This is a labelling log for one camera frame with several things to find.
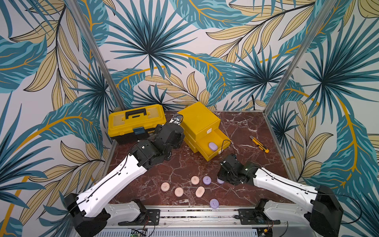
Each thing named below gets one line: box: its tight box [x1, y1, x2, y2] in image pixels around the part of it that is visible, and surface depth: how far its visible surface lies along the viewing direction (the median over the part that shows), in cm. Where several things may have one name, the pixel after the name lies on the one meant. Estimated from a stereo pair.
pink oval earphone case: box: [195, 186, 206, 198], surface depth 81 cm
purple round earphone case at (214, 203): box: [209, 197, 220, 209], surface depth 78 cm
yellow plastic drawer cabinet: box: [177, 101, 232, 162], surface depth 88 cm
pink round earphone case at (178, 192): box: [174, 187, 184, 198], surface depth 82 cm
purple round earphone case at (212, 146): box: [208, 142, 218, 152], surface depth 90 cm
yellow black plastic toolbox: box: [107, 104, 167, 145], surface depth 92 cm
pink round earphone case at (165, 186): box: [160, 181, 171, 193], surface depth 83 cm
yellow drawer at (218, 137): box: [195, 127, 232, 162], surface depth 91 cm
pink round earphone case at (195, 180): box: [190, 175, 200, 186], surface depth 86 cm
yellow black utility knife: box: [249, 135, 270, 154], surface depth 102 cm
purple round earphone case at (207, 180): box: [202, 175, 212, 186], surface depth 85 cm
